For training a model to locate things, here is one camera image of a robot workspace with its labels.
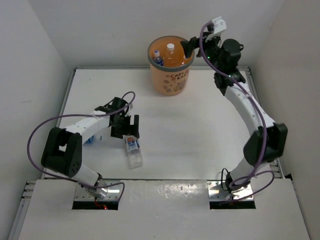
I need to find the clear bottle dark blue label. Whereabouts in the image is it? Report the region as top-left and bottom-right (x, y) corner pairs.
(152, 50), (164, 66)

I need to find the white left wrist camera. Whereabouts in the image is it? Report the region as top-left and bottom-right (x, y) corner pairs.
(121, 103), (133, 117)

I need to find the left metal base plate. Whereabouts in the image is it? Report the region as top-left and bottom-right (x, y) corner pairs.
(74, 179), (123, 202)

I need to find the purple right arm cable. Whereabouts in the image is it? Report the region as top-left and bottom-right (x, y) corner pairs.
(196, 21), (276, 205)

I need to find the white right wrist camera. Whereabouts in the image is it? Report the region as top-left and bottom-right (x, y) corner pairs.
(205, 16), (227, 42)

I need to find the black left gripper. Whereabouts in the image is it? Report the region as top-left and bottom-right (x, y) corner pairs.
(111, 113), (139, 139)

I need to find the small bottle blue label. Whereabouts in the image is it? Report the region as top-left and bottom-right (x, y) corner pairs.
(84, 135), (103, 145)

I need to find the clear bottle green label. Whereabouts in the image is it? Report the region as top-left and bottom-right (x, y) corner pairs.
(180, 55), (192, 66)

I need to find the clear bottle orange white label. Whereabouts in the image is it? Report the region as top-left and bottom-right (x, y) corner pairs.
(123, 135), (143, 169)

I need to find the orange capybara waste bin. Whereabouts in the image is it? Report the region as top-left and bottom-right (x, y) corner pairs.
(147, 35), (195, 96)

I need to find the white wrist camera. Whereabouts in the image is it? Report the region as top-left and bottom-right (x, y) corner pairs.
(205, 16), (227, 42)
(121, 103), (133, 117)

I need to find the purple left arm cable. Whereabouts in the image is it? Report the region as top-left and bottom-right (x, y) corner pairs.
(26, 91), (136, 198)

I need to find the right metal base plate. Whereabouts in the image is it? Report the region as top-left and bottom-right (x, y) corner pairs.
(207, 180), (254, 202)

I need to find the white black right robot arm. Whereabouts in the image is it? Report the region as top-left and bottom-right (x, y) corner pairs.
(180, 36), (288, 192)

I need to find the clear square bottle white cap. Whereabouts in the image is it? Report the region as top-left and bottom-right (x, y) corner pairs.
(163, 43), (178, 68)

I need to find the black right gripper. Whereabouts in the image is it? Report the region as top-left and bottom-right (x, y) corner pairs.
(181, 31), (223, 72)

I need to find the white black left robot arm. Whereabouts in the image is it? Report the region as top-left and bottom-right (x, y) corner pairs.
(41, 97), (140, 189)

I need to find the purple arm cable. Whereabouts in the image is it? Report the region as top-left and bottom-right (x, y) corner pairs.
(26, 91), (136, 198)
(196, 21), (276, 205)

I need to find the metal base plate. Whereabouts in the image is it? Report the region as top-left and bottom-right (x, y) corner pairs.
(74, 179), (123, 202)
(207, 180), (254, 202)

